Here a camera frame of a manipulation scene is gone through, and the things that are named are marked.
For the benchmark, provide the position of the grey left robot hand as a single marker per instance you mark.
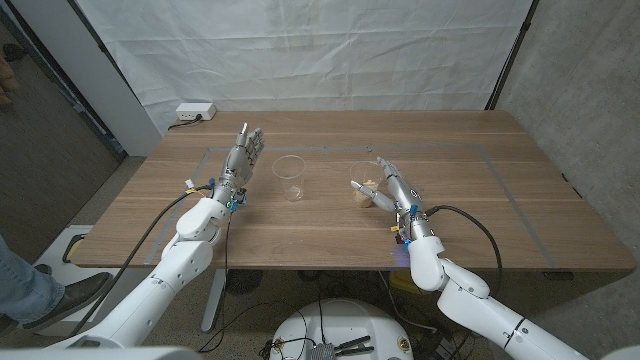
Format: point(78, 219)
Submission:
point(240, 160)

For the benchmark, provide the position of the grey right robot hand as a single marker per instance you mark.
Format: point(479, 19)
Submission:
point(405, 195)

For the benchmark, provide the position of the brown sugar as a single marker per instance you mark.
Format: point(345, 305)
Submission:
point(362, 199)

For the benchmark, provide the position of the clear plastic cup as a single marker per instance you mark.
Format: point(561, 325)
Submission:
point(361, 172)
point(289, 175)

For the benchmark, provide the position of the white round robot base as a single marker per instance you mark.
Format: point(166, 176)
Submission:
point(345, 320)

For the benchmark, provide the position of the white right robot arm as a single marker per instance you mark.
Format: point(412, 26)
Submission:
point(475, 305)

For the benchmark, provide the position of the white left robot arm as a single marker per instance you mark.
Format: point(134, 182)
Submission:
point(150, 295)

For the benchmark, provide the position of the white power strip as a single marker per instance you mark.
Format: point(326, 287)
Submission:
point(195, 111)

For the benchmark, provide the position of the grey tape rectangle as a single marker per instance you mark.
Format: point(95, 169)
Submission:
point(310, 148)

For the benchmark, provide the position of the yellow object under table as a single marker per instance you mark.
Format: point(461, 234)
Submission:
point(400, 282)

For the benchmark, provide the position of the white backdrop cloth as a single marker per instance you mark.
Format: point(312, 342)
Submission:
point(300, 55)

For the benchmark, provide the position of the black round floor object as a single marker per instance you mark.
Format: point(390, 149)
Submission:
point(244, 281)

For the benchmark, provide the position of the white metal table leg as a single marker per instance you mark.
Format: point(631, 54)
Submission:
point(215, 300)

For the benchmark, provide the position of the black tools on base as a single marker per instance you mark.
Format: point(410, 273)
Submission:
point(352, 343)

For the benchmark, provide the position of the black backdrop stand pole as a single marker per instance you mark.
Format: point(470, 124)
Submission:
point(511, 57)

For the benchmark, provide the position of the dark shoe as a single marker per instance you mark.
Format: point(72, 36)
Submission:
point(80, 295)

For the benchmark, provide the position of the person's leg in jeans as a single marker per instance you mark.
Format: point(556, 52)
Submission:
point(25, 290)

